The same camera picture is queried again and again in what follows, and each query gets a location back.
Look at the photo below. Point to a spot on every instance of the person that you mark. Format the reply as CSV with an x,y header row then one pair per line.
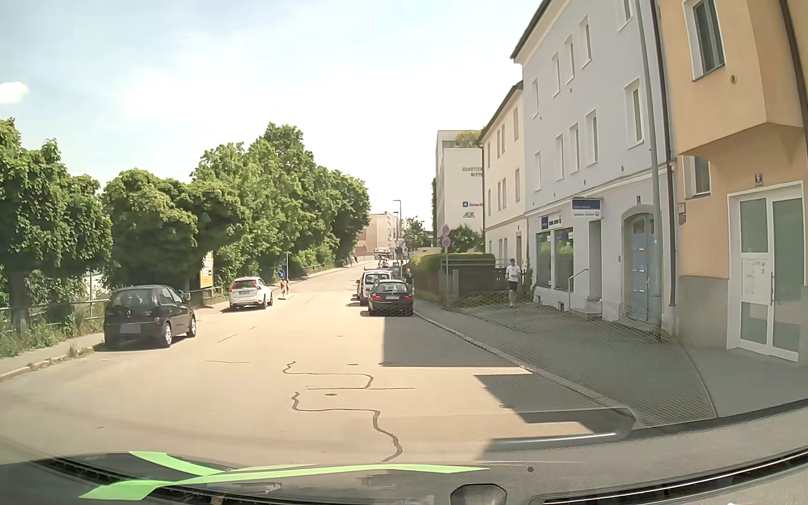
x,y
409,279
513,279

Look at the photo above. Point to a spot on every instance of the beige building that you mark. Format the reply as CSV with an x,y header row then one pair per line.
x,y
378,233

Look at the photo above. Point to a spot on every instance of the green hedge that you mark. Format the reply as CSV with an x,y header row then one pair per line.
x,y
446,263

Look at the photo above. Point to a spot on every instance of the dark grey convertible car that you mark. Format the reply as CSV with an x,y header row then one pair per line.
x,y
391,297

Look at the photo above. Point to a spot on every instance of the tree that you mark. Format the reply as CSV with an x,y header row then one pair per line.
x,y
463,238

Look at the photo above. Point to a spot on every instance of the dark wooden fence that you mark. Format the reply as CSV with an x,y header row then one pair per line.
x,y
471,279

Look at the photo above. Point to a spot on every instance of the tall white building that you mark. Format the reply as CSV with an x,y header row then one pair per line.
x,y
459,189

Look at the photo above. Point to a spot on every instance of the cream building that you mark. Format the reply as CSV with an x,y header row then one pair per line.
x,y
506,182

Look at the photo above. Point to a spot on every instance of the grey asphalt road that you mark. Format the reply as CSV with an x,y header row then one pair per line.
x,y
292,351

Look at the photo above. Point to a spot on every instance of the white hatchback car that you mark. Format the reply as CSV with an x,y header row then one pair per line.
x,y
250,292

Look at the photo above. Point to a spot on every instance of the white building with blue door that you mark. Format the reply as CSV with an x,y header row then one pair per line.
x,y
586,175

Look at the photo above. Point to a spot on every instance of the yellow billboard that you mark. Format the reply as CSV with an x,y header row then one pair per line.
x,y
206,270

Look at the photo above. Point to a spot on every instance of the grey paved pavement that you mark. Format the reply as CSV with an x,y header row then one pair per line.
x,y
586,351

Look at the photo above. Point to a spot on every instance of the row of trees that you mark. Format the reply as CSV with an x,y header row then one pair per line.
x,y
151,210

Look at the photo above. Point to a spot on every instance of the black hatchback car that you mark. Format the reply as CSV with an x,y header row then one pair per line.
x,y
148,314

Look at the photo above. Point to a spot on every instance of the car's own bonnet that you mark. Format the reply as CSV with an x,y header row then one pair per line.
x,y
586,463

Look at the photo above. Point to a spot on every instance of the orange building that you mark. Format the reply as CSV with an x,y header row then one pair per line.
x,y
748,175

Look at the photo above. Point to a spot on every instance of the metal railing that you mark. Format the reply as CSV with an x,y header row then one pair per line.
x,y
39,308

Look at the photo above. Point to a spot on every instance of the grass verge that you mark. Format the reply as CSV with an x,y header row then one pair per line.
x,y
18,335

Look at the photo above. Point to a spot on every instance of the lamp post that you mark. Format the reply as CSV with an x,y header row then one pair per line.
x,y
398,221

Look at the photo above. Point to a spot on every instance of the round road signs on post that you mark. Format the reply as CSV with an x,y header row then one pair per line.
x,y
445,242

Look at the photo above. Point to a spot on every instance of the blue round sign on post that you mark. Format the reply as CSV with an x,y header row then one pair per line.
x,y
281,275

